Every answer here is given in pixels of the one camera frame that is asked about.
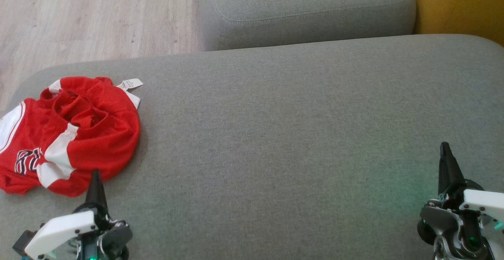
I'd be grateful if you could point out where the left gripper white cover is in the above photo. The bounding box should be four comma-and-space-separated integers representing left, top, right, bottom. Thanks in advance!
24, 169, 133, 260

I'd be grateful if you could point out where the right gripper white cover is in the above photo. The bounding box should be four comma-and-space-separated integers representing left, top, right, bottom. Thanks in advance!
417, 142, 504, 260

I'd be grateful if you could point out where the red white basketball jersey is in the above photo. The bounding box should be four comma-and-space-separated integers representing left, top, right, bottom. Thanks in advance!
0, 76, 143, 154

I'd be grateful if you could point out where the large grey sofa seat cushion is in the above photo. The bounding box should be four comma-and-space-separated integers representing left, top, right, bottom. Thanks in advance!
0, 34, 504, 260

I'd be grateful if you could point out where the small grey sofa cushion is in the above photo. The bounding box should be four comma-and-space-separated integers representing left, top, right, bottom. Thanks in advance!
196, 0, 417, 52

